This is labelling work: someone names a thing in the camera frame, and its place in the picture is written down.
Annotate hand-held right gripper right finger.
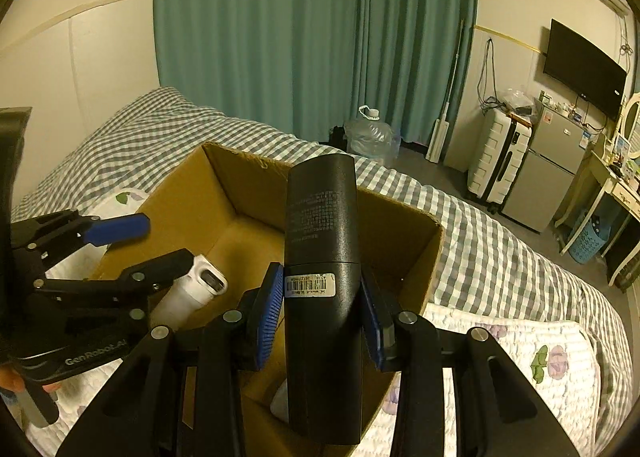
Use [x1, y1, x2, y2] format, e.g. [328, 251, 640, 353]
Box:
[359, 264, 573, 457]

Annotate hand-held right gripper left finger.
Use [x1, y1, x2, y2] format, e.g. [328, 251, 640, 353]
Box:
[55, 262, 286, 457]

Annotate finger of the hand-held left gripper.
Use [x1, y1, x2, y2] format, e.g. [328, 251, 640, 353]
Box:
[10, 210, 152, 264]
[32, 248, 197, 324]

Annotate white bottle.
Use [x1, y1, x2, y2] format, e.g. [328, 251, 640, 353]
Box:
[149, 254, 230, 334]

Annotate cardboard box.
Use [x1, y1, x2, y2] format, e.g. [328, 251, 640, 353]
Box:
[96, 142, 446, 457]

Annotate black bottle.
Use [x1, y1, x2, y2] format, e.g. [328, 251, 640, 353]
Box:
[284, 154, 364, 446]

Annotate person's left hand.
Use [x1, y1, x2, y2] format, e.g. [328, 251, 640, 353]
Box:
[0, 366, 61, 395]

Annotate floral quilt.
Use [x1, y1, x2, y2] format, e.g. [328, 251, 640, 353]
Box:
[20, 186, 634, 457]

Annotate checked bed sheet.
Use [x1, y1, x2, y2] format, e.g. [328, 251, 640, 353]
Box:
[10, 87, 626, 338]

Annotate clear water jug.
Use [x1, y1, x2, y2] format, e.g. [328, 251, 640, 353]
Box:
[345, 106, 401, 163]

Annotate white flat mop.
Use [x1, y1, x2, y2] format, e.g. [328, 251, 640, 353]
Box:
[425, 20, 467, 163]

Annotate white suitcase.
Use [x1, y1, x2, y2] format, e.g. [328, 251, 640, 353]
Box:
[466, 104, 534, 214]

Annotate grey refrigerator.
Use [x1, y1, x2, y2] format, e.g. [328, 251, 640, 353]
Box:
[501, 104, 594, 235]

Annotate teal curtain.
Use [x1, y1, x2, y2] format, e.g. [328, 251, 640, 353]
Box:
[150, 0, 372, 148]
[356, 0, 479, 173]

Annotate blue laundry basket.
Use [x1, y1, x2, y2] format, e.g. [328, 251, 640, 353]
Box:
[567, 211, 614, 265]

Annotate clear plastic bag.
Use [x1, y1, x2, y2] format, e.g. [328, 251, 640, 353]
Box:
[500, 87, 544, 118]

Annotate cream dressing table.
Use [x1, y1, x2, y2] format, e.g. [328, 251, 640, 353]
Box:
[554, 136, 640, 289]

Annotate oval mirror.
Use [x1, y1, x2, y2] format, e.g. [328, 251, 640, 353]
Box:
[617, 93, 640, 161]

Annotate black television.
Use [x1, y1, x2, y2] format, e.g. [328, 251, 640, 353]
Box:
[542, 18, 629, 122]

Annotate hanging black cables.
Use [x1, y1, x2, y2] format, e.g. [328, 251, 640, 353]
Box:
[476, 37, 504, 114]

